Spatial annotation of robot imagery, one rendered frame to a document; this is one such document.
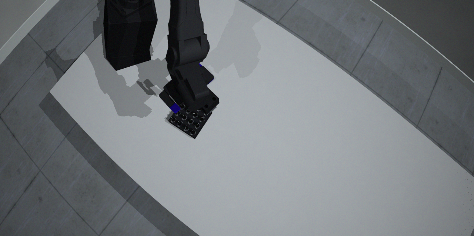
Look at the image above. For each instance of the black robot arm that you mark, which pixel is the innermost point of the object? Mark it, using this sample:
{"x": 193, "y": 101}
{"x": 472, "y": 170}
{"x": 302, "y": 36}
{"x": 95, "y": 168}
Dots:
{"x": 187, "y": 47}

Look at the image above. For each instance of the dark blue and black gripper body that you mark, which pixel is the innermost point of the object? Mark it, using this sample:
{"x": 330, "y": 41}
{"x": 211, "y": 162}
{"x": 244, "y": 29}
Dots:
{"x": 169, "y": 94}

